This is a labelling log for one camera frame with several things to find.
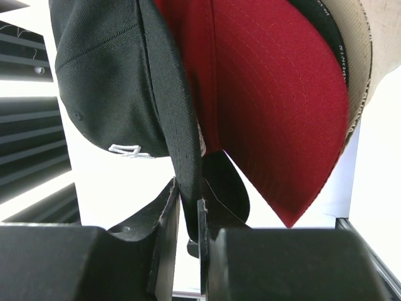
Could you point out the red and black baseball cap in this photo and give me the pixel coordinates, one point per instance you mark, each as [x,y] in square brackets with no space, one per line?
[268,90]

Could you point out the black cap white NY logo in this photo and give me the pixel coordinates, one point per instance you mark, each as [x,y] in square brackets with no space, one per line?
[123,84]

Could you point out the black baseball cap gold logo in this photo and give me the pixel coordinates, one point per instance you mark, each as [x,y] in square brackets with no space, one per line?
[316,12]

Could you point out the beige baseball cap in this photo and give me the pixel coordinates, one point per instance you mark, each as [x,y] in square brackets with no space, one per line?
[354,27]

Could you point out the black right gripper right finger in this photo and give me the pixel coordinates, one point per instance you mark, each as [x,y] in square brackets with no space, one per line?
[241,263]

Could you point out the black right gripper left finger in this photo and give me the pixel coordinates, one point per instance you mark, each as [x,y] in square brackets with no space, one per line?
[134,260]

